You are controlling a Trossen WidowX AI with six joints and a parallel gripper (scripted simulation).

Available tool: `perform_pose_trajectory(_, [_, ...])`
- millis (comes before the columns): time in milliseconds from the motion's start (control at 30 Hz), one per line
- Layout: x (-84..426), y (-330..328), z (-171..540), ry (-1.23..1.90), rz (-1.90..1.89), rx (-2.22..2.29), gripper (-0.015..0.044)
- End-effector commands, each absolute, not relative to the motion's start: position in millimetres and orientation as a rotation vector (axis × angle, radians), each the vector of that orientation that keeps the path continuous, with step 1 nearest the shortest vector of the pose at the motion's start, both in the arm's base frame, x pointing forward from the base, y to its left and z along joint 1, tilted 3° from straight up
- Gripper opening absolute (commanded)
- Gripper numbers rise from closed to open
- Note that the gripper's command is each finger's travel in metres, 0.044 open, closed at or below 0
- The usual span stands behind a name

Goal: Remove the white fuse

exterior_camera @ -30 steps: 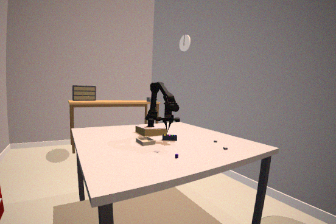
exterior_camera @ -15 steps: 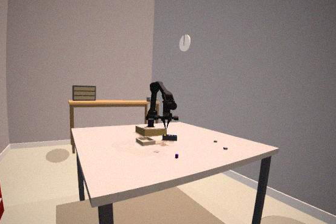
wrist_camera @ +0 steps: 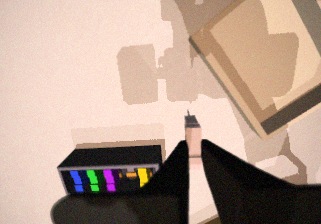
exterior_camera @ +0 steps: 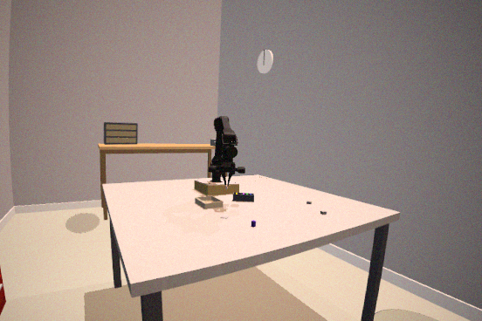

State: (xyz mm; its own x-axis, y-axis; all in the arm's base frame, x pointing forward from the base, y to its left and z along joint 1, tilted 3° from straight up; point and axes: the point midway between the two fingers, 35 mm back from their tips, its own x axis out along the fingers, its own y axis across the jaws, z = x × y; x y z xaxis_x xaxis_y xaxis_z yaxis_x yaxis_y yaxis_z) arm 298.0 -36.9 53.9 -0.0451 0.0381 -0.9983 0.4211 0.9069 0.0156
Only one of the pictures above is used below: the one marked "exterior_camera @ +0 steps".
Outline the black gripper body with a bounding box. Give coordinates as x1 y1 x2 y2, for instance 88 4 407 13
209 156 245 174

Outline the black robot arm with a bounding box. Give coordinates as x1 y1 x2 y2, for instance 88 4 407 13
210 116 238 182

